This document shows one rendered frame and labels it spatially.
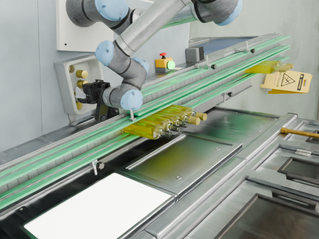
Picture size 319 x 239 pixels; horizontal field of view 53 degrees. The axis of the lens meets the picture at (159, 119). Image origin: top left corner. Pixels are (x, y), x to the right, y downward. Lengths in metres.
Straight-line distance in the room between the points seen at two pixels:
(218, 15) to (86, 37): 0.60
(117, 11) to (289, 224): 0.94
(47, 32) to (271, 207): 1.06
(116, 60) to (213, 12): 0.36
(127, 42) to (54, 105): 0.50
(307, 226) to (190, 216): 0.36
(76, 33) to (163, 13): 0.50
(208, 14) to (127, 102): 0.40
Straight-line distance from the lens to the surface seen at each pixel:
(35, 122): 1.38
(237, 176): 1.29
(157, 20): 1.04
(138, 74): 1.15
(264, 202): 1.19
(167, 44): 1.86
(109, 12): 1.25
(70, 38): 1.41
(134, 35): 1.06
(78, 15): 1.37
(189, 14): 1.17
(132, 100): 1.11
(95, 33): 1.48
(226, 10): 1.11
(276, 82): 4.71
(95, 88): 1.27
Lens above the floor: 1.96
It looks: 41 degrees down
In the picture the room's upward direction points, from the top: 102 degrees clockwise
